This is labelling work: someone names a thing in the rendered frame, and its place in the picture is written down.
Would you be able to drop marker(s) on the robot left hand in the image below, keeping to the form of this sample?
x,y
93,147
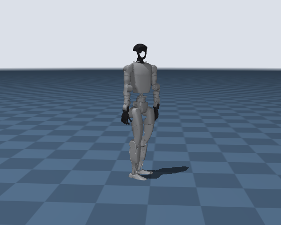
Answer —
x,y
156,111

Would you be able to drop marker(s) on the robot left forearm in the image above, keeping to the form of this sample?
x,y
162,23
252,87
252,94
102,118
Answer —
x,y
156,97

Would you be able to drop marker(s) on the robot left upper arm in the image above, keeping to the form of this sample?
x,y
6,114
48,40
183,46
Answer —
x,y
155,86

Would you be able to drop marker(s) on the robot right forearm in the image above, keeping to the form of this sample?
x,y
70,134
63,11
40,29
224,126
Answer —
x,y
126,98

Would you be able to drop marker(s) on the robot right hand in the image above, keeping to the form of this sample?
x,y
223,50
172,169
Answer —
x,y
125,116

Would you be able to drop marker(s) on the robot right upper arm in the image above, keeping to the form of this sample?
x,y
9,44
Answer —
x,y
127,76

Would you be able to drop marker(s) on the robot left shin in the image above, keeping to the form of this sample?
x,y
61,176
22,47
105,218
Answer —
x,y
142,156

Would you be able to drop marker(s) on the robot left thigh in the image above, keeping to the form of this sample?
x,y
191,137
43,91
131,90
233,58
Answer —
x,y
148,125

